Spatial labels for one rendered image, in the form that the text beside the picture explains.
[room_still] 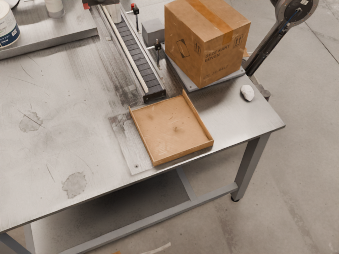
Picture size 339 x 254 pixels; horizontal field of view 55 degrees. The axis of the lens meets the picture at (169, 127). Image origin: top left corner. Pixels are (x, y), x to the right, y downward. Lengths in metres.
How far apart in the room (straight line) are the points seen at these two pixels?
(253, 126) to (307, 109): 1.34
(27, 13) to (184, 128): 1.12
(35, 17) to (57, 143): 0.83
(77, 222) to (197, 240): 0.70
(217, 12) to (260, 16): 2.05
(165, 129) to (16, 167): 0.61
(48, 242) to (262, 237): 1.21
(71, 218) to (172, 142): 0.83
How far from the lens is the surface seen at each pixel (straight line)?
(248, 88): 1.52
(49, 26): 1.89
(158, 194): 1.89
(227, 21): 1.43
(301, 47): 3.25
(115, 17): 1.80
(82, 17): 1.91
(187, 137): 1.34
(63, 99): 1.55
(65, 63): 1.72
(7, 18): 1.80
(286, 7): 1.98
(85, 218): 1.89
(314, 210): 2.28
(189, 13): 1.45
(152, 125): 1.38
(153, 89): 1.45
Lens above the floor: 1.94
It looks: 54 degrees down
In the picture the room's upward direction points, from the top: straight up
